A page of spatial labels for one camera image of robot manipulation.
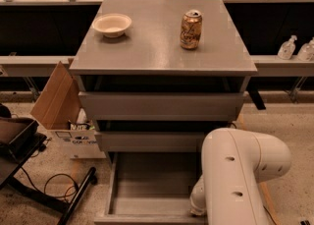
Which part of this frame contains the black cable under cart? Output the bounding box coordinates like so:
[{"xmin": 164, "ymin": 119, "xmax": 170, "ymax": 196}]
[{"xmin": 20, "ymin": 166, "xmax": 80, "ymax": 203}]

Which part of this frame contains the black floor cable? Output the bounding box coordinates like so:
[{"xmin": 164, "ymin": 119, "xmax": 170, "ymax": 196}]
[{"xmin": 263, "ymin": 204, "xmax": 279, "ymax": 225}]

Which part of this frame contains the white paper bowl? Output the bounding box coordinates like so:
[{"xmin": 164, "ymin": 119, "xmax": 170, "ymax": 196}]
[{"xmin": 92, "ymin": 14, "xmax": 132, "ymax": 38}]

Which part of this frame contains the grey middle drawer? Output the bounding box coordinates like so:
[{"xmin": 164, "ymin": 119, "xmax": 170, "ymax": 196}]
[{"xmin": 94, "ymin": 132, "xmax": 205, "ymax": 152}]

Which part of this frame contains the grey bottom drawer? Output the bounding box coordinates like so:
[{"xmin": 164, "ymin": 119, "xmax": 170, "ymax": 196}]
[{"xmin": 94, "ymin": 152, "xmax": 207, "ymax": 225}]

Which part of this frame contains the grey drawer cabinet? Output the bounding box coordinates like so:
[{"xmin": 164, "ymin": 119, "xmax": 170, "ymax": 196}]
[{"xmin": 69, "ymin": 0, "xmax": 258, "ymax": 158}]

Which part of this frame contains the gold soda can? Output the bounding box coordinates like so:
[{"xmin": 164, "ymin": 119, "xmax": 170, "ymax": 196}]
[{"xmin": 180, "ymin": 10, "xmax": 202, "ymax": 50}]

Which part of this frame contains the open cardboard box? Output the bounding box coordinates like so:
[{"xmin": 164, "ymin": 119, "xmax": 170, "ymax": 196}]
[{"xmin": 30, "ymin": 62, "xmax": 105, "ymax": 159}]

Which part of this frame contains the grey drawer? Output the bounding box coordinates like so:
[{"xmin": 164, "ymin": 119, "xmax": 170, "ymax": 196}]
[
  {"xmin": 78, "ymin": 92, "xmax": 244, "ymax": 121},
  {"xmin": 94, "ymin": 132, "xmax": 205, "ymax": 152},
  {"xmin": 94, "ymin": 152, "xmax": 207, "ymax": 225}
]

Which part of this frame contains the clear sanitizer bottle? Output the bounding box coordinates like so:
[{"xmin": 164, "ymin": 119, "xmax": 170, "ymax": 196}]
[
  {"xmin": 297, "ymin": 37, "xmax": 314, "ymax": 62},
  {"xmin": 278, "ymin": 35, "xmax": 297, "ymax": 60}
]

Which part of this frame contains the grey top drawer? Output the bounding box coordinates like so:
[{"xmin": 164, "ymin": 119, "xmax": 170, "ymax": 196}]
[{"xmin": 78, "ymin": 92, "xmax": 244, "ymax": 121}]

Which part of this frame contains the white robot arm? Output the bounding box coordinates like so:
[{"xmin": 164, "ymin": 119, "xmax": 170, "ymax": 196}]
[{"xmin": 189, "ymin": 128, "xmax": 291, "ymax": 225}]

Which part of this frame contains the black rolling cart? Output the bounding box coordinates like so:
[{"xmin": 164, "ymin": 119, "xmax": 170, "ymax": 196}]
[{"xmin": 0, "ymin": 104, "xmax": 97, "ymax": 225}]

